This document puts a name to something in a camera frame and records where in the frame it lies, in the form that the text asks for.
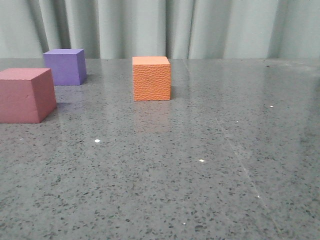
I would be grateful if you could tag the orange foam cube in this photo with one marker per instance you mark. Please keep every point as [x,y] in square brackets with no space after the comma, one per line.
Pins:
[151,78]

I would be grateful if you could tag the pale green curtain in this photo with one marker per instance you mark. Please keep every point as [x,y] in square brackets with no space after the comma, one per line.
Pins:
[178,29]

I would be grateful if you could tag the purple foam cube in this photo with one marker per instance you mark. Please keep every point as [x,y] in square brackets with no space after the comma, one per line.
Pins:
[68,66]

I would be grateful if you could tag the pink foam cube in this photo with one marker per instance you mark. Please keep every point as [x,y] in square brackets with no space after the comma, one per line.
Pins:
[27,95]

